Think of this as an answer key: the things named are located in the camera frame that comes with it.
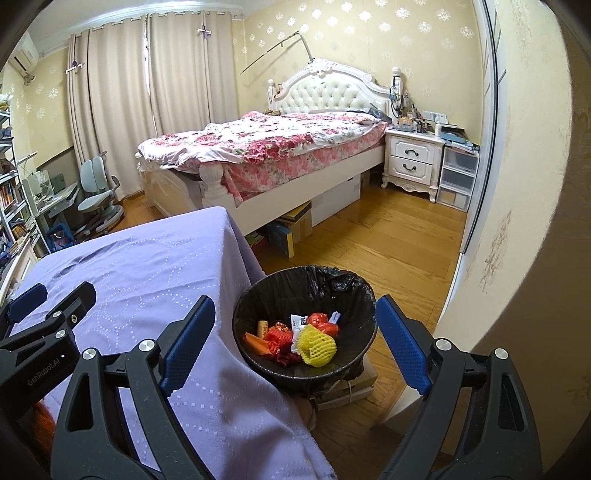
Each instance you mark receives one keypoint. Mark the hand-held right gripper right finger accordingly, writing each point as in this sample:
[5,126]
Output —
[401,344]

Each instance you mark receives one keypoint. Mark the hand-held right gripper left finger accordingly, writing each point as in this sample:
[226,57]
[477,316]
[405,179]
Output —
[187,341]

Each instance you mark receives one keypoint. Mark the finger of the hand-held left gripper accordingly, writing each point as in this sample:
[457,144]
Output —
[74,307]
[27,302]

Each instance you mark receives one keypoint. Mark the orange snack wrapper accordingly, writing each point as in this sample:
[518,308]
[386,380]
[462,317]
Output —
[256,342]

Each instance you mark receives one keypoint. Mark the small white blue packet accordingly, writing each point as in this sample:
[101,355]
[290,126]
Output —
[334,317]

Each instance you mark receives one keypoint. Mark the yellow label dark bottle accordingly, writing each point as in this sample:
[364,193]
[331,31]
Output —
[263,328]

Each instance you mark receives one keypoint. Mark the yellow foam fruit net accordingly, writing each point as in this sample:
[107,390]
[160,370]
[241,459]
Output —
[316,346]

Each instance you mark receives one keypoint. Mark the red plastic bag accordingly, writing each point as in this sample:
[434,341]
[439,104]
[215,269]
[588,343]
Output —
[318,319]

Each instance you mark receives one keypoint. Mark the red foam fruit net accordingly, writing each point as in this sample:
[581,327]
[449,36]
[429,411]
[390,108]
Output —
[279,337]

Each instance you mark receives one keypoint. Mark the black lined trash bin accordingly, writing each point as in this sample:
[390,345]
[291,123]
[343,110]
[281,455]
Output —
[277,290]

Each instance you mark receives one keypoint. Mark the white blue wipes packet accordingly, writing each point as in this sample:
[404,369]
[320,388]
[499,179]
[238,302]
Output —
[298,321]

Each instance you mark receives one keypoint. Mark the tied cardboard bundle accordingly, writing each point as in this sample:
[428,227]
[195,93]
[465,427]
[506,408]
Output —
[355,385]

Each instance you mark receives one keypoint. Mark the purple tablecloth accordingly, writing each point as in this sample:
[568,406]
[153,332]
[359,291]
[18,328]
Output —
[161,258]

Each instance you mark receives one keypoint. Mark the grey study desk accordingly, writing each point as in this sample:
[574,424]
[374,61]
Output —
[53,203]

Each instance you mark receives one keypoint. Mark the light blue desk chair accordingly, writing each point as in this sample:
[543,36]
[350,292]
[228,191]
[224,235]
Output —
[99,203]

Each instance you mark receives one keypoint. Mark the white bookshelf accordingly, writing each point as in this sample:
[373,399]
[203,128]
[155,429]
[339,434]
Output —
[14,194]

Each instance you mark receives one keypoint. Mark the colourful flat box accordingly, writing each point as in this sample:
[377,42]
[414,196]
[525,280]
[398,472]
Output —
[254,240]

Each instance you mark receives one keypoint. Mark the blue box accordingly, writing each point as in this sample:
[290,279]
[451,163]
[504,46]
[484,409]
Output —
[279,237]

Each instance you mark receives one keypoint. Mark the brown cardboard box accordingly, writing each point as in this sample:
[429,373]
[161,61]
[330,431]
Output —
[298,224]

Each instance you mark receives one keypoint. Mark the white storage box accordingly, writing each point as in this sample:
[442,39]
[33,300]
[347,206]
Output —
[337,196]

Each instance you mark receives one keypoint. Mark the clear plastic drawer unit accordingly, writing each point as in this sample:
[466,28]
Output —
[457,180]

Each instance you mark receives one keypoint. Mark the white nightstand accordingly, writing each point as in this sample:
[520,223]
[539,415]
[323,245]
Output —
[411,161]

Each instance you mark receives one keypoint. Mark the pink floral bed sheet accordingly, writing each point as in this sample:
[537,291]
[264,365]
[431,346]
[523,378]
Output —
[300,170]

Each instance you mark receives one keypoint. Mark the beige curtain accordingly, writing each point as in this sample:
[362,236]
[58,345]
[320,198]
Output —
[111,106]
[194,69]

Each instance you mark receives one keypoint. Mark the stack of books and papers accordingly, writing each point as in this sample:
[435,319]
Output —
[457,138]

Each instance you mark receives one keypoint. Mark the floral quilt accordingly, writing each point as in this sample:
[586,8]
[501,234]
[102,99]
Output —
[258,138]

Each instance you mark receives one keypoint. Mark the white sliding wardrobe door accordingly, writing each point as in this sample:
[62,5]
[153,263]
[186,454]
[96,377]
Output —
[485,115]

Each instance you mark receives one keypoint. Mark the white air conditioner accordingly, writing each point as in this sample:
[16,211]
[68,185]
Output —
[25,57]

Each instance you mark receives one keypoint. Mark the white bed with tufted headboard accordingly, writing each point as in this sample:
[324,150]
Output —
[323,90]

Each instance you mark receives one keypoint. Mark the thin metal pole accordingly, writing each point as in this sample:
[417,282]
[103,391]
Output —
[281,46]

